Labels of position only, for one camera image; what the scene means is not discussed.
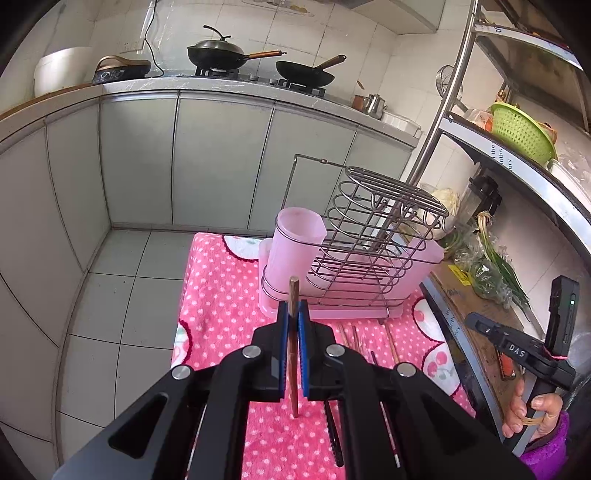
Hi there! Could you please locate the dark brown wooden chopstick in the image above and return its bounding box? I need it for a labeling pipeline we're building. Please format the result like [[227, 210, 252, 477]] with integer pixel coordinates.
[[287, 276, 300, 418]]

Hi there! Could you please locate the purple right sleeve forearm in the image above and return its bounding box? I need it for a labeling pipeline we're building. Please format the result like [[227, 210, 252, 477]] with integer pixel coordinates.
[[520, 412, 570, 480]]

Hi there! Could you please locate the person's right hand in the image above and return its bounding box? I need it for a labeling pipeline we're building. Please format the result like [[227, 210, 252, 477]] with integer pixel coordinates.
[[502, 379, 563, 441]]

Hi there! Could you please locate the light wooden chopstick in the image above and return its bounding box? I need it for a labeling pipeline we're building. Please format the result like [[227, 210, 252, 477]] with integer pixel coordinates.
[[351, 325, 363, 354], [384, 324, 400, 365]]

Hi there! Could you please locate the pink plastic drip tray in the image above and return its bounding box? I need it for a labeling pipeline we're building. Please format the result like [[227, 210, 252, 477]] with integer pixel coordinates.
[[256, 237, 446, 321]]

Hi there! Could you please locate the pink plastic utensil cup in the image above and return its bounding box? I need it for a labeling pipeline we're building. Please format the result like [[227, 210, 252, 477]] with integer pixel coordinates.
[[264, 207, 327, 294]]

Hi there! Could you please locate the pink polka dot cloth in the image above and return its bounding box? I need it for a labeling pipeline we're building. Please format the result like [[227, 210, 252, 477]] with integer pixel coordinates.
[[171, 233, 475, 479]]

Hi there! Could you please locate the green onions bunch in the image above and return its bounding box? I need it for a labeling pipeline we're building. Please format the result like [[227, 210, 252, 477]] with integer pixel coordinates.
[[446, 211, 530, 311]]

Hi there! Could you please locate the black chopstick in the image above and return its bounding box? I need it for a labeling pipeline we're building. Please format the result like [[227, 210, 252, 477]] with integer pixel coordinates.
[[324, 400, 345, 468]]

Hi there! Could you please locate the black blender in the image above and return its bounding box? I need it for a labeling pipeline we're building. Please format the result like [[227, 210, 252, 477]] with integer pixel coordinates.
[[457, 175, 502, 224]]

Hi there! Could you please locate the stainless steel shelf rack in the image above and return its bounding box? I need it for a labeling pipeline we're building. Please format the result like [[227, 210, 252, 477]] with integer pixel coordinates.
[[412, 1, 590, 445]]

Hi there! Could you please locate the napa cabbage in bowl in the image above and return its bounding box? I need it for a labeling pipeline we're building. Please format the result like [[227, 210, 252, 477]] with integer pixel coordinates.
[[419, 183, 460, 240]]

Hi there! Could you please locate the green plastic colander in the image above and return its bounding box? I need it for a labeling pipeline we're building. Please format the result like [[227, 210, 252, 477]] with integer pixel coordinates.
[[490, 102, 557, 167]]

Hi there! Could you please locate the gas stove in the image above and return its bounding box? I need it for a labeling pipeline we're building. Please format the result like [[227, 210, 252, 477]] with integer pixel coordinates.
[[176, 68, 325, 98]]

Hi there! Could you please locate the black wok with lid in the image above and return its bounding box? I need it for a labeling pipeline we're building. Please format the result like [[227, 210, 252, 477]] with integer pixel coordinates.
[[186, 25, 286, 71]]

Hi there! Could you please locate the metal strainer hanging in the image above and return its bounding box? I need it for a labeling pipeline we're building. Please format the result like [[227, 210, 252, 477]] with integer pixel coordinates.
[[435, 64, 454, 98]]

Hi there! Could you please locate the dark round induction cooker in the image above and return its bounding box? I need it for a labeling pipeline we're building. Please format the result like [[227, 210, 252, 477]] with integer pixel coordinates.
[[92, 55, 151, 84]]

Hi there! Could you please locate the white rice cooker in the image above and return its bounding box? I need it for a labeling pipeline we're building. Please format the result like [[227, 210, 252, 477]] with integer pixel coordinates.
[[33, 47, 92, 97]]

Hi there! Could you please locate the metal wire utensil rack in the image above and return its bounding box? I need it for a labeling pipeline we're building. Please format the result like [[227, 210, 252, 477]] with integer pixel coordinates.
[[259, 165, 448, 317]]

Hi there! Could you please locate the black wok wooden handle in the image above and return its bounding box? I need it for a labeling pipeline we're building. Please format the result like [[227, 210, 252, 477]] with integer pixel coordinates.
[[276, 54, 346, 88]]

